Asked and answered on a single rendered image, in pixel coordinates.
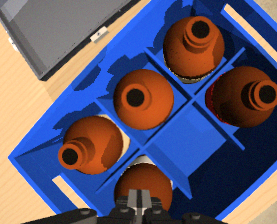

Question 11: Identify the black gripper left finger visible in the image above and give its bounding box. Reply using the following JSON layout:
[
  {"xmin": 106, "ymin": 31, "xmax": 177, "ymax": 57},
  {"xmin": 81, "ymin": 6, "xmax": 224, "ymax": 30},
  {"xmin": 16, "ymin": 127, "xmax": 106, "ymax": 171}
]
[{"xmin": 21, "ymin": 189, "xmax": 140, "ymax": 224}]

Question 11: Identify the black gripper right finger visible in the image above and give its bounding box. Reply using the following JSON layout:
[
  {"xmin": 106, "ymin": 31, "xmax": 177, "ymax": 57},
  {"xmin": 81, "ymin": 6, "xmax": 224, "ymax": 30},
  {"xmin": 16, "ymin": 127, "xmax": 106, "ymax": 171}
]
[{"xmin": 139, "ymin": 189, "xmax": 229, "ymax": 224}]

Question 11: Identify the dark blue crate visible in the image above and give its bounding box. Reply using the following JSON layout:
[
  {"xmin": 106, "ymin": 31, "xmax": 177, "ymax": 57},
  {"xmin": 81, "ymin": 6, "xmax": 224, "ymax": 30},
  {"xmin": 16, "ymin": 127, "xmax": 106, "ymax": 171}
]
[{"xmin": 7, "ymin": 0, "xmax": 277, "ymax": 221}]

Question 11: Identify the grey rectangular tray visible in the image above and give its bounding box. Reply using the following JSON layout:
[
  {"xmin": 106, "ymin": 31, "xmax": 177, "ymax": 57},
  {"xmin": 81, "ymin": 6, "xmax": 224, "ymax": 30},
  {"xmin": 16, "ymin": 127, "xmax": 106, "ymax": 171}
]
[{"xmin": 0, "ymin": 0, "xmax": 141, "ymax": 82}]

